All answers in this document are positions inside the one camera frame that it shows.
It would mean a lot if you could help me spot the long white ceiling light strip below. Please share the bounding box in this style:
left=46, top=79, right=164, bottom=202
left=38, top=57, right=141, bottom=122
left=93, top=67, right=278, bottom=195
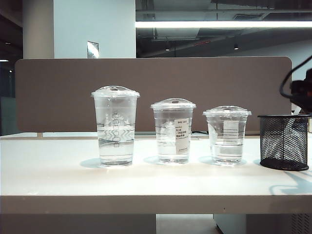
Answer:
left=135, top=20, right=312, bottom=29

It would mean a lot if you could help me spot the small clear plastic cup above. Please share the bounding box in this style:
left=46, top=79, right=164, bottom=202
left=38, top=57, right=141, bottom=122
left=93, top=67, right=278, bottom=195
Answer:
left=205, top=115, right=249, bottom=166

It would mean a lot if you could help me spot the large clear plastic cup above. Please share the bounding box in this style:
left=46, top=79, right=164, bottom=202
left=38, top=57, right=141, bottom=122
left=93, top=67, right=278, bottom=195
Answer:
left=93, top=96, right=137, bottom=168

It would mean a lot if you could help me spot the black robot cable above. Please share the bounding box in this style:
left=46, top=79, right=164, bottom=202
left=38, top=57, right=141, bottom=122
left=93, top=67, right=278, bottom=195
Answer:
left=279, top=55, right=312, bottom=98

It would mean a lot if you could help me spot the framed sign on pillar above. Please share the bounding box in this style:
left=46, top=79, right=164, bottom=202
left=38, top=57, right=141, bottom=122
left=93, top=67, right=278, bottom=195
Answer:
left=86, top=40, right=99, bottom=59

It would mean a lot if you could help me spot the medium clear dome lid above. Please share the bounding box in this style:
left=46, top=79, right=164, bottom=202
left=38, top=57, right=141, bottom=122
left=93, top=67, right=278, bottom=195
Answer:
left=150, top=98, right=197, bottom=110

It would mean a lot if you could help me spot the medium clear cup with label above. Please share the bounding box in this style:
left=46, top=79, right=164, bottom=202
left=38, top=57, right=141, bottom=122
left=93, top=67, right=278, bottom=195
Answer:
left=152, top=108, right=195, bottom=164

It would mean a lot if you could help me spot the brown fabric desk partition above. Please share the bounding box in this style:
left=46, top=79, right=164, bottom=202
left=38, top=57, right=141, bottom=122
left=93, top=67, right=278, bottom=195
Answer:
left=14, top=56, right=293, bottom=134

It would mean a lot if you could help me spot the black mesh pen holder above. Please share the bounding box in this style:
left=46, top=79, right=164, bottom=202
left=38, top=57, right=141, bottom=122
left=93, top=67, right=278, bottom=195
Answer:
left=257, top=114, right=312, bottom=171

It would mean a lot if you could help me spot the large clear dome lid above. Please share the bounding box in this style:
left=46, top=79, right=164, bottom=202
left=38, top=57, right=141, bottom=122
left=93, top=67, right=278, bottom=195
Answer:
left=91, top=85, right=141, bottom=98

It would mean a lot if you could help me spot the small clear dome lid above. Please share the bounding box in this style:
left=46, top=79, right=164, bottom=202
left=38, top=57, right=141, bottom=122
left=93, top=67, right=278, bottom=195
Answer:
left=202, top=105, right=253, bottom=117

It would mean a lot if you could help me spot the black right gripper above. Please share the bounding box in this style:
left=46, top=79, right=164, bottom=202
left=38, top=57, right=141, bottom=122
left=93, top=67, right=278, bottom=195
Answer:
left=290, top=69, right=312, bottom=113

